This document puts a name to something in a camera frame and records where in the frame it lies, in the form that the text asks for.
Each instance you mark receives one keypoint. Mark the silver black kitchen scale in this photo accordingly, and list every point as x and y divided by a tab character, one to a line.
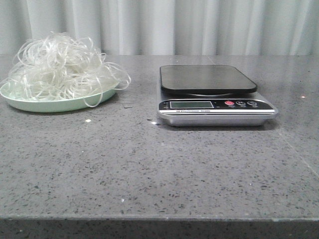
210	95

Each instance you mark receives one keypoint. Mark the white pleated curtain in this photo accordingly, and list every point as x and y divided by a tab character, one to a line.
168	27

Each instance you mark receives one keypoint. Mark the light green round plate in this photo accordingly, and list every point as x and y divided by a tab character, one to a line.
54	106

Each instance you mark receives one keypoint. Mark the translucent white vermicelli bundle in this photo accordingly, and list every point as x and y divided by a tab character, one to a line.
60	67

